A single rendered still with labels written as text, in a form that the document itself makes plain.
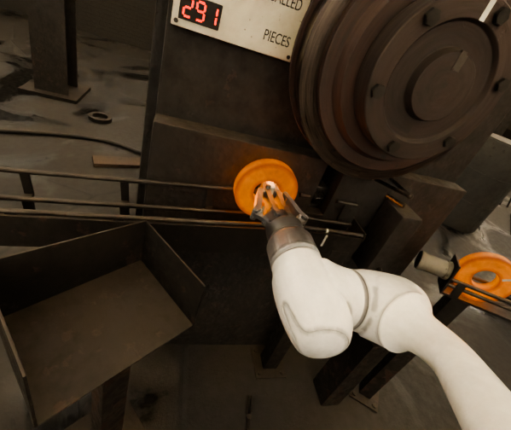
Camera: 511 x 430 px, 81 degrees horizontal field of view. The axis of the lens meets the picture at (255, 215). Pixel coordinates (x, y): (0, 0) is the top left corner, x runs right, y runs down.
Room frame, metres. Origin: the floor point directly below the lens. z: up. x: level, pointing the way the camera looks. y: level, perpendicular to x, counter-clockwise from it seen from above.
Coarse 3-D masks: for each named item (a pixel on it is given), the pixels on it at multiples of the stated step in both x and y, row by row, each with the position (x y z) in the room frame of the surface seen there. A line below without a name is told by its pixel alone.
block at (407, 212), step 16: (384, 208) 0.84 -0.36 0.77; (400, 208) 0.82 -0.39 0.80; (384, 224) 0.81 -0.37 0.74; (400, 224) 0.77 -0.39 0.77; (416, 224) 0.79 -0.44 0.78; (368, 240) 0.82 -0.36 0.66; (384, 240) 0.78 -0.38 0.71; (400, 240) 0.78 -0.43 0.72; (352, 256) 0.84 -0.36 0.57; (368, 256) 0.79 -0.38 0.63; (384, 256) 0.78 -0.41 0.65
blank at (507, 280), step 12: (468, 264) 0.77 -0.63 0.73; (480, 264) 0.76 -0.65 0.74; (492, 264) 0.76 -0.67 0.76; (504, 264) 0.76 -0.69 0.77; (456, 276) 0.77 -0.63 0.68; (468, 276) 0.76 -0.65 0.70; (504, 276) 0.75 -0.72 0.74; (468, 288) 0.76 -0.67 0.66; (492, 288) 0.75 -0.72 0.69; (504, 288) 0.75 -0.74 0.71; (480, 300) 0.75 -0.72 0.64
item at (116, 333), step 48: (96, 240) 0.39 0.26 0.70; (144, 240) 0.47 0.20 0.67; (0, 288) 0.27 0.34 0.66; (48, 288) 0.32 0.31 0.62; (96, 288) 0.37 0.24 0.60; (144, 288) 0.40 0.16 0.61; (192, 288) 0.38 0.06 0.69; (48, 336) 0.26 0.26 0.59; (96, 336) 0.28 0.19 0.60; (144, 336) 0.31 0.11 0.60; (48, 384) 0.20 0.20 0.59; (96, 384) 0.22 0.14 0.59
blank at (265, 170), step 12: (252, 168) 0.63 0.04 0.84; (264, 168) 0.63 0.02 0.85; (276, 168) 0.64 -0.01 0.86; (288, 168) 0.66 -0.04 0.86; (240, 180) 0.62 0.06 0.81; (252, 180) 0.63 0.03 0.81; (264, 180) 0.64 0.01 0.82; (276, 180) 0.65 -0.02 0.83; (288, 180) 0.66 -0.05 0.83; (240, 192) 0.62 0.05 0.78; (252, 192) 0.63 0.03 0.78; (288, 192) 0.66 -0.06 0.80; (240, 204) 0.63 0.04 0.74; (252, 204) 0.64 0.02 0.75
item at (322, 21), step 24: (336, 0) 0.62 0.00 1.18; (312, 24) 0.62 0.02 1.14; (312, 48) 0.62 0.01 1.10; (312, 72) 0.63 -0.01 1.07; (312, 96) 0.63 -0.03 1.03; (312, 120) 0.64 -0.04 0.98; (312, 144) 0.65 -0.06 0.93; (456, 144) 0.78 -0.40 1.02; (336, 168) 0.68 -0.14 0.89; (360, 168) 0.70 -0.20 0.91; (408, 168) 0.75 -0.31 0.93
